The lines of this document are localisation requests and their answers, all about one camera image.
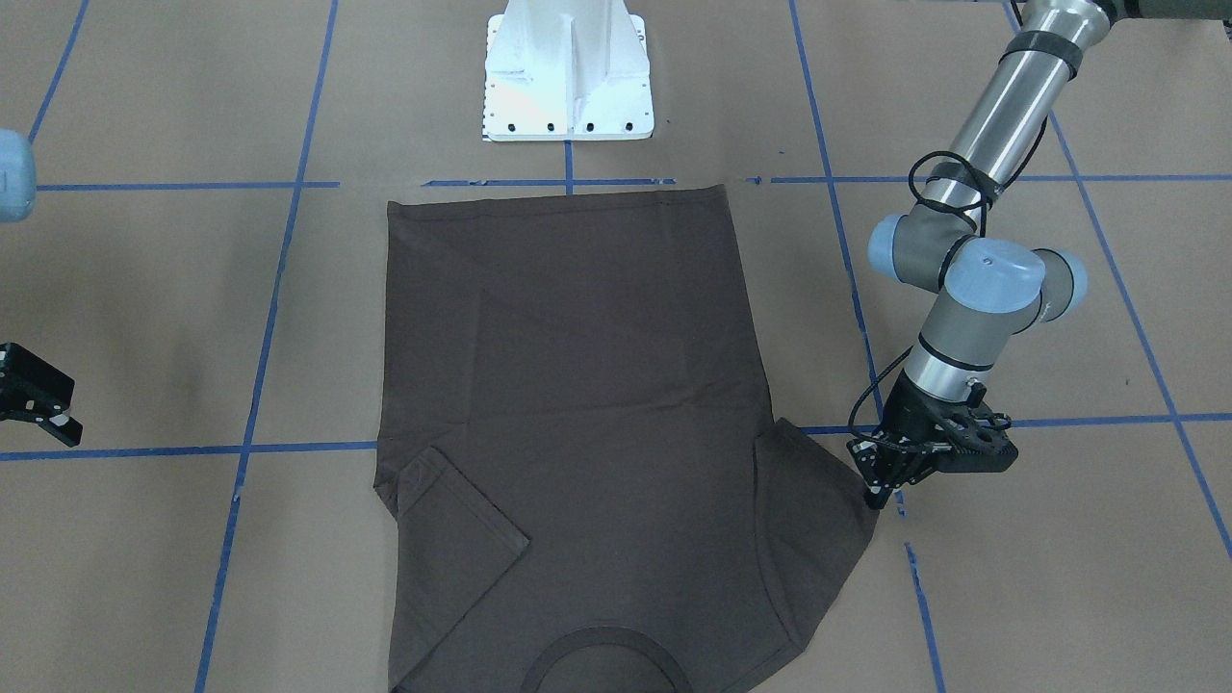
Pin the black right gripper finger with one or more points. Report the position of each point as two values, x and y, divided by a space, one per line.
60 425

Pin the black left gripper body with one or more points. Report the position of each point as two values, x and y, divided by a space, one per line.
905 416

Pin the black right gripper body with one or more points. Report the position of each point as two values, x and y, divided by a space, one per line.
29 393

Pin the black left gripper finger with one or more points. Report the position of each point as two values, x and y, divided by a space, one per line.
878 494

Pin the brown t-shirt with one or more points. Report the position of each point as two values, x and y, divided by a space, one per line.
591 490

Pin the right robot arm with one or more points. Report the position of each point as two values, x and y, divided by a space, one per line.
18 182

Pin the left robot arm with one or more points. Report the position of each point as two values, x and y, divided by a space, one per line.
986 289

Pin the white pedestal column base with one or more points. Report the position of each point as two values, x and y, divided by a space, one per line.
567 71

